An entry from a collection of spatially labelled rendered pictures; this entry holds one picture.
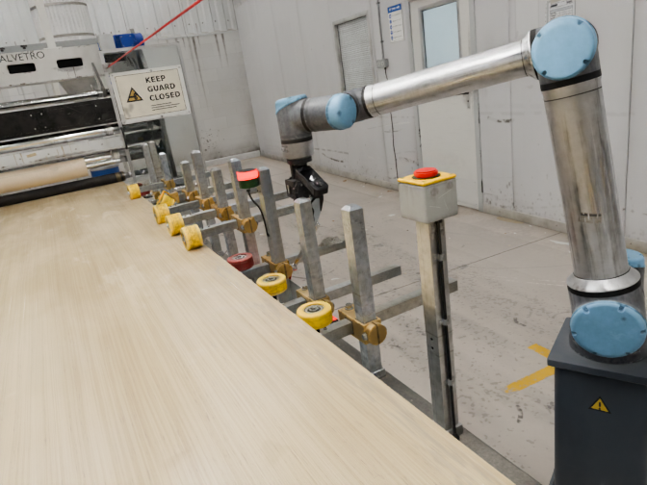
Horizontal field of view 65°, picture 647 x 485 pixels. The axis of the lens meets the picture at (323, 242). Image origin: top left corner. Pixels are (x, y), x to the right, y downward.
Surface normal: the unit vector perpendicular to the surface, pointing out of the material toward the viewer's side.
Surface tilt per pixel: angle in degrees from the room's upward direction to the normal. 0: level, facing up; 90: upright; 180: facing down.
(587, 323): 95
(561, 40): 82
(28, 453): 0
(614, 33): 90
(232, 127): 90
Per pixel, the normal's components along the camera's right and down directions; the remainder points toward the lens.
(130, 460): -0.15, -0.94
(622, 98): -0.90, 0.26
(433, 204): 0.48, 0.21
